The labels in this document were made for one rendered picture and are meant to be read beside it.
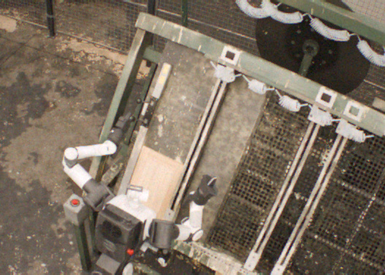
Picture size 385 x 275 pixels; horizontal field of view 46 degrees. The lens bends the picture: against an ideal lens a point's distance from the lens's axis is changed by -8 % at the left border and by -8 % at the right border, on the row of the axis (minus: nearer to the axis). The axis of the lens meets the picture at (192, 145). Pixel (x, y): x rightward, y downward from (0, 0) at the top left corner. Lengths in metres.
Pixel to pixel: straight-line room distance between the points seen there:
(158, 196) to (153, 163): 0.22
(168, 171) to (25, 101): 2.64
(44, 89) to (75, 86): 0.35
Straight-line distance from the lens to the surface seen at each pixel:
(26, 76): 5.67
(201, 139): 2.90
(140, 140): 3.10
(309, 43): 3.08
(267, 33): 3.21
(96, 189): 2.74
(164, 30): 2.94
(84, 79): 5.51
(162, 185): 3.11
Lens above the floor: 3.54
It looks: 47 degrees down
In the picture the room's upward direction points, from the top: 8 degrees clockwise
